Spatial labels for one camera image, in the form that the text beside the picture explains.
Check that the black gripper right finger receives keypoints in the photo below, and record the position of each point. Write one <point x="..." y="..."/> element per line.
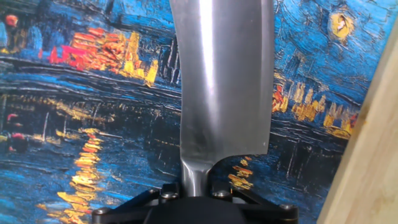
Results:
<point x="267" y="211"/>

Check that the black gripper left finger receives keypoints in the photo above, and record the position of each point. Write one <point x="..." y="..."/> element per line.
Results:
<point x="124" y="210"/>

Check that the steel cleaver knife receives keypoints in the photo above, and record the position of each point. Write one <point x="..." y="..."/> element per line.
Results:
<point x="227" y="93"/>

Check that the bamboo cutting board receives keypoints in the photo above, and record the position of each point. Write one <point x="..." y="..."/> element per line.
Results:
<point x="367" y="155"/>

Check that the starry night print tablecloth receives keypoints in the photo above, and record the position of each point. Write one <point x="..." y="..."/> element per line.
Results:
<point x="93" y="93"/>

